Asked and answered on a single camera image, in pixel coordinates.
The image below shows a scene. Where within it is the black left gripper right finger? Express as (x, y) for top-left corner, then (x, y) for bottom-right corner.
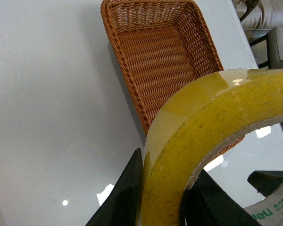
(180, 169), (283, 226)

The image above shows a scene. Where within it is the brown wicker basket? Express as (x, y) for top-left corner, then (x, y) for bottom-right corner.
(100, 0), (246, 163)

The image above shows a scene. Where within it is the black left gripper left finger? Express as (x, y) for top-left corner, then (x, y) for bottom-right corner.
(86, 148), (143, 226)

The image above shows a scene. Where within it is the clear packing tape roll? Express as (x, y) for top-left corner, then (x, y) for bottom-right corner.
(140, 69), (283, 226)

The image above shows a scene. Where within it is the grey chair right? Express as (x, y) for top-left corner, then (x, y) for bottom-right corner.
(232, 0), (283, 69)

